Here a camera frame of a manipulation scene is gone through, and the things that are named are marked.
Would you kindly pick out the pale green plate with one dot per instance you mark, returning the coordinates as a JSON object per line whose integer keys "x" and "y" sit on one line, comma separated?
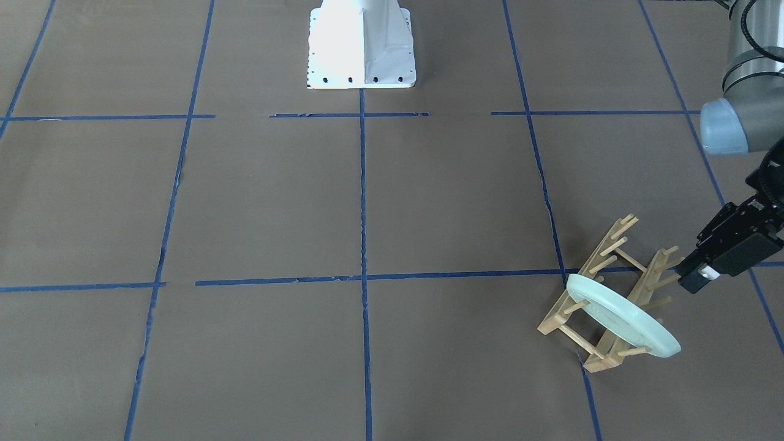
{"x": 621, "y": 317}

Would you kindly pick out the wooden dish rack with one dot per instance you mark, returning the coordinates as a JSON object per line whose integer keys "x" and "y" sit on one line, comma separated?
{"x": 611, "y": 351}

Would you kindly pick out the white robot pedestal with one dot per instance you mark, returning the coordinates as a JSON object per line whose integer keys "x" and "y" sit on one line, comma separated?
{"x": 360, "y": 45}

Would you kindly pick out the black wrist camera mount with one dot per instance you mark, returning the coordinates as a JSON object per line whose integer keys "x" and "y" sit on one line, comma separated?
{"x": 767, "y": 179}

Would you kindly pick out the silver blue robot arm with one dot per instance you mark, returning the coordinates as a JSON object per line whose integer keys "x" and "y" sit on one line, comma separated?
{"x": 747, "y": 119}

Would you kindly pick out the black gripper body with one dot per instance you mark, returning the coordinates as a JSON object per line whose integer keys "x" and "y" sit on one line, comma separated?
{"x": 720, "y": 231}

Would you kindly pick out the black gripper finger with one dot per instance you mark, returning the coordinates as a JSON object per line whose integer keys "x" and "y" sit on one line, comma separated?
{"x": 698, "y": 269}

